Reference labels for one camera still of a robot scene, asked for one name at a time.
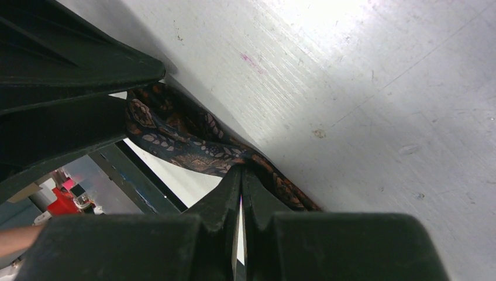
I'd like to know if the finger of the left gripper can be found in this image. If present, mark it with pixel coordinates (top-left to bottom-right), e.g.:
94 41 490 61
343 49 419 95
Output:
1 1 166 114
1 96 126 203

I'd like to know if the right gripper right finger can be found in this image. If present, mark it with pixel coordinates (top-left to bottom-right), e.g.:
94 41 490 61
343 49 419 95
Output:
241 171 449 280

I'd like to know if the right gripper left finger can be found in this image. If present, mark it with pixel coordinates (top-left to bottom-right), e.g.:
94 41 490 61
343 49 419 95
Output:
16 166 242 280

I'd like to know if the dark orange paisley tie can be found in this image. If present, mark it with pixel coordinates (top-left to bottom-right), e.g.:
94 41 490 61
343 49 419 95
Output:
125 82 321 211

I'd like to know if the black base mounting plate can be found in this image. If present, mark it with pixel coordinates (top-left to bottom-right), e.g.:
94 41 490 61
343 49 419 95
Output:
89 140 188 214

